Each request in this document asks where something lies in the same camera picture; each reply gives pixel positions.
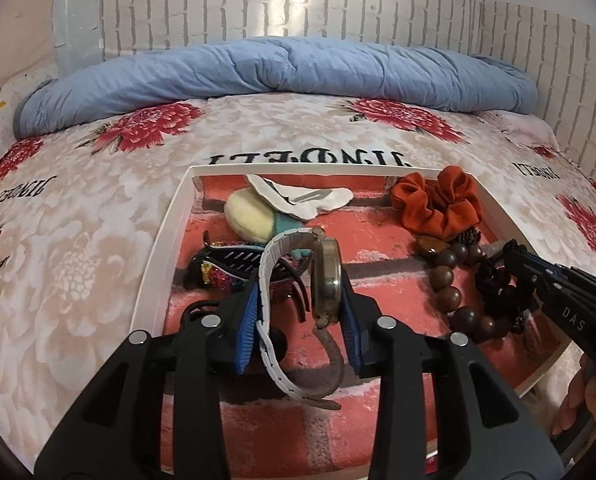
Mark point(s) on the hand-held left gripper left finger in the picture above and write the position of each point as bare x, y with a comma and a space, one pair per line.
245, 327

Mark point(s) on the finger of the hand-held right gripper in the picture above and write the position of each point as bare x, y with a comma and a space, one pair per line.
533, 260
538, 292

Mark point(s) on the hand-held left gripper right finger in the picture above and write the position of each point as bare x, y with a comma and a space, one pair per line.
352, 332

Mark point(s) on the spiky brown seed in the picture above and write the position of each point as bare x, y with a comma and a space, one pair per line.
469, 237

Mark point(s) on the black hair claw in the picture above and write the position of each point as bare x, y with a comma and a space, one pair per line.
228, 257

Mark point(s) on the white tray with brick lining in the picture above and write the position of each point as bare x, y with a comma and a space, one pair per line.
378, 240

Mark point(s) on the brown stone pendant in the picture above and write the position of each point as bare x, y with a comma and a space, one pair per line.
430, 246

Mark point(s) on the yellow and teal plush puff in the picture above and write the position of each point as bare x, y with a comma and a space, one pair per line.
248, 215

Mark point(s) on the orange scrunchie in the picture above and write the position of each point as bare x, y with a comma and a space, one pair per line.
435, 202

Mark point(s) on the white sock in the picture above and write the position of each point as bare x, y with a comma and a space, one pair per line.
298, 197

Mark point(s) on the person's right hand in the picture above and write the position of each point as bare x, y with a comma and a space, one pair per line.
595, 395

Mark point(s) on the pink pillow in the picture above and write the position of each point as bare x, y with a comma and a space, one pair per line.
523, 127

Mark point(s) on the floral fleece blanket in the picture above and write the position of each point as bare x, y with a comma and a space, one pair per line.
93, 260

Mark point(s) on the blue rolled duvet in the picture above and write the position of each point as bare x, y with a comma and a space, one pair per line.
278, 67

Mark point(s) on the clear plastic sheet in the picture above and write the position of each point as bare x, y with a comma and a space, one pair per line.
75, 15

